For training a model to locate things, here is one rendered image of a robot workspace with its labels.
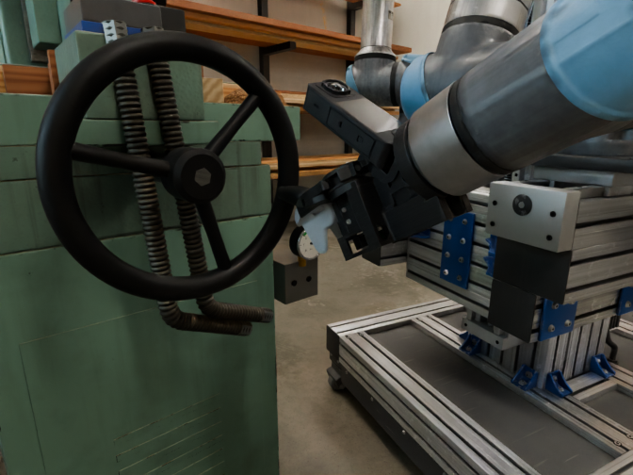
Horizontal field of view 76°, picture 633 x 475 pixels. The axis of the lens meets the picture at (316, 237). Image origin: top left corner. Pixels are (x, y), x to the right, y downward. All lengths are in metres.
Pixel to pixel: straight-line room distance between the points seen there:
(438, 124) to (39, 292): 0.53
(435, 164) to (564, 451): 0.87
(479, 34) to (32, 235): 0.56
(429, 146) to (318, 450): 1.07
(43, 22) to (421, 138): 0.72
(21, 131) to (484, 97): 0.52
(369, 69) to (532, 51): 0.94
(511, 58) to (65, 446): 0.72
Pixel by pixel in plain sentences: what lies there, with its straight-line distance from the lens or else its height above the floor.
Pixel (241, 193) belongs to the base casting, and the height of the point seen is 0.75.
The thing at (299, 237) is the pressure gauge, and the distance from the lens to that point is 0.71.
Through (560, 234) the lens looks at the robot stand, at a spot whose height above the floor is 0.71.
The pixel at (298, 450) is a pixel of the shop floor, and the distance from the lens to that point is 1.26.
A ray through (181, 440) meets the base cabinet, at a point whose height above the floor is 0.33.
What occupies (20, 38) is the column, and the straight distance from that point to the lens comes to 0.97.
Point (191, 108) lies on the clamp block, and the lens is 0.56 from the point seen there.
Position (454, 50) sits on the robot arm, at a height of 0.93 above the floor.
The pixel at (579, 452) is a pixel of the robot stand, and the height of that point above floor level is 0.21.
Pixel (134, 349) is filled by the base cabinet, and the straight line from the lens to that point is 0.70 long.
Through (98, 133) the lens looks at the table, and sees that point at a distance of 0.53.
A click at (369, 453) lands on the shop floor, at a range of 1.26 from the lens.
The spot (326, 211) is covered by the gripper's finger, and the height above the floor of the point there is 0.78.
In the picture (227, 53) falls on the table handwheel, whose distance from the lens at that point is 0.49.
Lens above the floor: 0.86
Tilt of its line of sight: 15 degrees down
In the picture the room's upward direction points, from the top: straight up
